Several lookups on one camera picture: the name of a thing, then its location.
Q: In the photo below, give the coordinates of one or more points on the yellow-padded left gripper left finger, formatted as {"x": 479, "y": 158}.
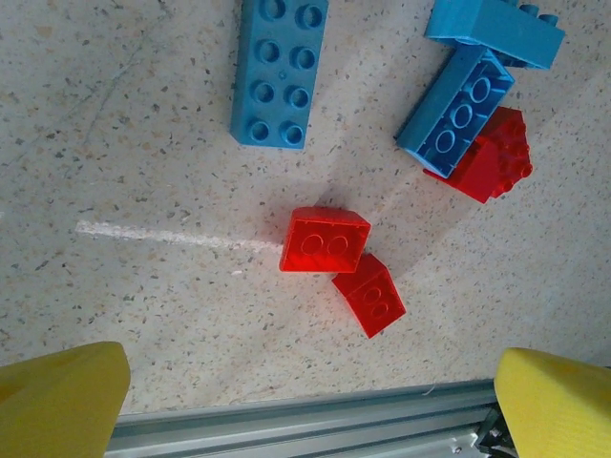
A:
{"x": 57, "y": 405}

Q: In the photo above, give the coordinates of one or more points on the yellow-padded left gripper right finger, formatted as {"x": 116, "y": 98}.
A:
{"x": 558, "y": 410}

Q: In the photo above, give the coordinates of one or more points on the large red lego brick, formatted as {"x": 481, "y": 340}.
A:
{"x": 511, "y": 143}

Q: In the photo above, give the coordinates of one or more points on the long blue lego brick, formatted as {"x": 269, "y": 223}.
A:
{"x": 279, "y": 71}

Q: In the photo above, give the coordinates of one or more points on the long aluminium frame rail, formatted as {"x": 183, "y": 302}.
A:
{"x": 286, "y": 429}

